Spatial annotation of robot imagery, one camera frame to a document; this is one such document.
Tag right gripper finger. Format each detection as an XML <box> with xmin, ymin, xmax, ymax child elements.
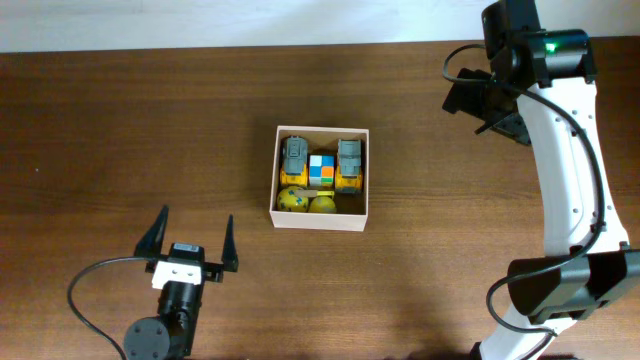
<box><xmin>491</xmin><ymin>113</ymin><xmax>531</xmax><ymax>146</ymax></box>
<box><xmin>442</xmin><ymin>83</ymin><xmax>499</xmax><ymax>120</ymax></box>

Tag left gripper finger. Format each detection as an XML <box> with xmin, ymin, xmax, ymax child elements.
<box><xmin>134</xmin><ymin>205</ymin><xmax>169</xmax><ymax>259</ymax></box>
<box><xmin>221</xmin><ymin>215</ymin><xmax>239</xmax><ymax>272</ymax></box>

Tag yellow ball blue letters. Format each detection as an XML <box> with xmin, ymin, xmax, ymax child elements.
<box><xmin>276</xmin><ymin>186</ymin><xmax>310</xmax><ymax>213</ymax></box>

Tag yellow wooden rattle drum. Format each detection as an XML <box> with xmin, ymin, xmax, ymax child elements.
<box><xmin>293</xmin><ymin>189</ymin><xmax>335</xmax><ymax>199</ymax></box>

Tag yellow grey one-eyed ball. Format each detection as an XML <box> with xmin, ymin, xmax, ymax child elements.
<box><xmin>308</xmin><ymin>196</ymin><xmax>337</xmax><ymax>214</ymax></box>

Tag colourful two-by-two puzzle cube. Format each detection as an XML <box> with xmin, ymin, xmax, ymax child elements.
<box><xmin>309</xmin><ymin>154</ymin><xmax>335</xmax><ymax>188</ymax></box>

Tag yellow grey toy dump truck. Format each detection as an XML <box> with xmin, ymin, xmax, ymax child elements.
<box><xmin>335</xmin><ymin>139</ymin><xmax>363</xmax><ymax>194</ymax></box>

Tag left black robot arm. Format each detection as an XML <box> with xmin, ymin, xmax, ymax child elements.
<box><xmin>123</xmin><ymin>207</ymin><xmax>239</xmax><ymax>360</ymax></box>

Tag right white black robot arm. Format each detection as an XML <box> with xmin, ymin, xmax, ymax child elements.
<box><xmin>443</xmin><ymin>0</ymin><xmax>639</xmax><ymax>359</ymax></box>

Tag pink cardboard box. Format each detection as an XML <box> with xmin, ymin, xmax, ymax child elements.
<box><xmin>269</xmin><ymin>126</ymin><xmax>369</xmax><ymax>231</ymax></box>

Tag right black cable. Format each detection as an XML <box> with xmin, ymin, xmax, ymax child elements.
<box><xmin>442</xmin><ymin>43</ymin><xmax>607</xmax><ymax>360</ymax></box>

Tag black cable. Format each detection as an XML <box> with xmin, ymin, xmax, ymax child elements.
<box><xmin>66</xmin><ymin>255</ymin><xmax>161</xmax><ymax>360</ymax></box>
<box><xmin>442</xmin><ymin>43</ymin><xmax>607</xmax><ymax>360</ymax></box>

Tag left black cable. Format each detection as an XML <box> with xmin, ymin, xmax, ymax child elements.
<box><xmin>66</xmin><ymin>255</ymin><xmax>161</xmax><ymax>360</ymax></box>

